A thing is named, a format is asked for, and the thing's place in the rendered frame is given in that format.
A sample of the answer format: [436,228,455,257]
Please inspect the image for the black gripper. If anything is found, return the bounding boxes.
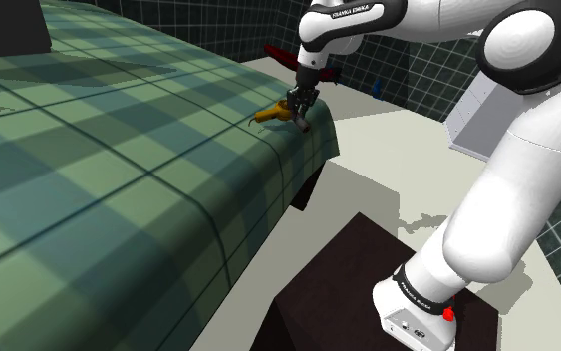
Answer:
[286,64,322,121]

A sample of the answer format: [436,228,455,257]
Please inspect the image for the yellow hair dryer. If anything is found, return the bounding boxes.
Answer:
[253,99,312,134]

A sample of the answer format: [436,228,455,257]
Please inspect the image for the red long object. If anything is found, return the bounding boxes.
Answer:
[263,44,343,85]

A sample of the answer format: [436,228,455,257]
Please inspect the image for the light grey cabinet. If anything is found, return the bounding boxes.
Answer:
[444,71,506,163]

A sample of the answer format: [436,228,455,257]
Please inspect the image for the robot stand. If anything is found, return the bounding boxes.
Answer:
[250,211,500,351]

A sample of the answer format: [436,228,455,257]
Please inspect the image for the bed with green plaid cover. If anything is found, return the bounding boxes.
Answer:
[0,0,341,351]

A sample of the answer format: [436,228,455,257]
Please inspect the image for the black block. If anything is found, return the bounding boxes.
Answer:
[0,0,53,60]

